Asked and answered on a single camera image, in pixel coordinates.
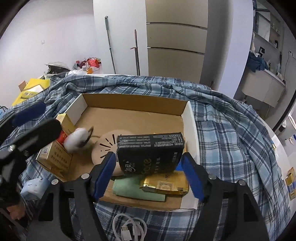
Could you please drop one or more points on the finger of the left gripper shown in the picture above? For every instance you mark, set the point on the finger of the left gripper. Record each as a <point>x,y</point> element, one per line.
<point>30,142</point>
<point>15,120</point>

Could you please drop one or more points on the small yellow blue box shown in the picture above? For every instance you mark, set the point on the small yellow blue box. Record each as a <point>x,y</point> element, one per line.
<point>290,182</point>

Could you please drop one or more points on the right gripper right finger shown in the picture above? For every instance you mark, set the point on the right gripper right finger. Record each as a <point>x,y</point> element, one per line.
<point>244,220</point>

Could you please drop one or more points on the wall mirror cabinet shelf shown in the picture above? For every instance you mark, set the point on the wall mirror cabinet shelf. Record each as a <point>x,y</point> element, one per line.
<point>267,24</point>

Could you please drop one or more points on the red broom stick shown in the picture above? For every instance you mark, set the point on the red broom stick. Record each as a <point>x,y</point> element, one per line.
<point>136,53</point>

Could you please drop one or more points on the tan red cigarette carton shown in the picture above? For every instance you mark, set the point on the tan red cigarette carton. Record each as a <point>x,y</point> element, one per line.
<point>54,157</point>

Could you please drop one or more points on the black cigarette box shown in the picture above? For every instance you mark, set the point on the black cigarette box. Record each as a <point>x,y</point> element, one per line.
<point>149,154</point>

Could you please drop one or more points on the bathroom vanity cabinet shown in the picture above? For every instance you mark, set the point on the bathroom vanity cabinet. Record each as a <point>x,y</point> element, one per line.
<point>262,85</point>

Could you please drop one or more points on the blue clothes pile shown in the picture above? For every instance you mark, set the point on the blue clothes pile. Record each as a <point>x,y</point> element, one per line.
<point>256,62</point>

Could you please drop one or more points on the green felt pouch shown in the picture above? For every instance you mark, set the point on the green felt pouch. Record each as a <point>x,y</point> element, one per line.
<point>129,187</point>

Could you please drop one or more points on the gold three-door refrigerator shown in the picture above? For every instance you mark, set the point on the gold three-door refrigerator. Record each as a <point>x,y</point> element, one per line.
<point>176,38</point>

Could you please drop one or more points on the blue plaid shirt cloth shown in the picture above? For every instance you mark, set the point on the blue plaid shirt cloth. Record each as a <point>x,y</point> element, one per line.
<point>233,142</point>

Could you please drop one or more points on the white pink plush toy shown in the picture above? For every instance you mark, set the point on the white pink plush toy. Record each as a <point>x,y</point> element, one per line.
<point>77,139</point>

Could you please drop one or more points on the gold blue cigarette pack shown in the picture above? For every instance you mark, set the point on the gold blue cigarette pack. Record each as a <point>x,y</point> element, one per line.
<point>174,183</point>

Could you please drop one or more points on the red plastic bag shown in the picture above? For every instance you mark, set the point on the red plastic bag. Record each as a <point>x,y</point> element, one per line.
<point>89,65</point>

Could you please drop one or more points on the person's left hand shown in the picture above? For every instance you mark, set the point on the person's left hand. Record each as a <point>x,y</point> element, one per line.
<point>17,211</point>

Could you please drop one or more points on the yellow plastic bag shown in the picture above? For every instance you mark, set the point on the yellow plastic bag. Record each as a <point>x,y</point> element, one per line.
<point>30,89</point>

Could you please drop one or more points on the cardboard tray box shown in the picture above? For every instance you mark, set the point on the cardboard tray box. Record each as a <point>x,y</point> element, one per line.
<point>141,115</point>

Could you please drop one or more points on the light blue tissue pack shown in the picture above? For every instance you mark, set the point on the light blue tissue pack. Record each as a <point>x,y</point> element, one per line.
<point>34,189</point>

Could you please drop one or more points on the grey mop handle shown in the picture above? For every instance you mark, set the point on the grey mop handle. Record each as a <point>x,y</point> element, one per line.
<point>109,42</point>

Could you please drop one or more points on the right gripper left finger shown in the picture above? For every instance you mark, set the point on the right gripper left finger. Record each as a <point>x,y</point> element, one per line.
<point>53,221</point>

